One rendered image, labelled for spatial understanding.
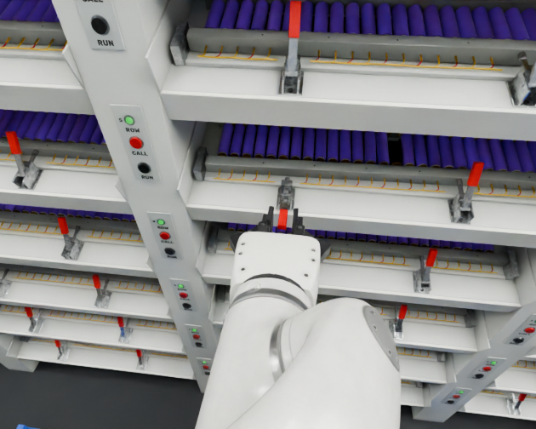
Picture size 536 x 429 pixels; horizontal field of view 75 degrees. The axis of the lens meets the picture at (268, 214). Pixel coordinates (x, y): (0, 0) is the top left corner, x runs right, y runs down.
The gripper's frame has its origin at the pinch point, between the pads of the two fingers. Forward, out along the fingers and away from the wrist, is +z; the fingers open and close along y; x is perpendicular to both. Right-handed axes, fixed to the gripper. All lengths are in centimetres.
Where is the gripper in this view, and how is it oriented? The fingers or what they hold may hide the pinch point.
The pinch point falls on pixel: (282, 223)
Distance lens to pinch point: 49.4
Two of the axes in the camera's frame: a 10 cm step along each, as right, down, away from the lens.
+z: 1.1, -5.2, 8.5
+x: 0.3, -8.5, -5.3
